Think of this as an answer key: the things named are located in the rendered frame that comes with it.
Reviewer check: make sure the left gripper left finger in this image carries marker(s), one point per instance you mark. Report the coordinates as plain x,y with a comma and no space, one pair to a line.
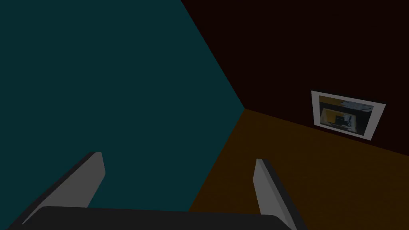
80,183

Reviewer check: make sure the white framed picture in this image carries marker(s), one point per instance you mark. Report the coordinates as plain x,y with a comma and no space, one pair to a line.
346,115

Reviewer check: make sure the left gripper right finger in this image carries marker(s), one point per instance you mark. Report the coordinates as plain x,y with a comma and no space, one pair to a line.
271,195

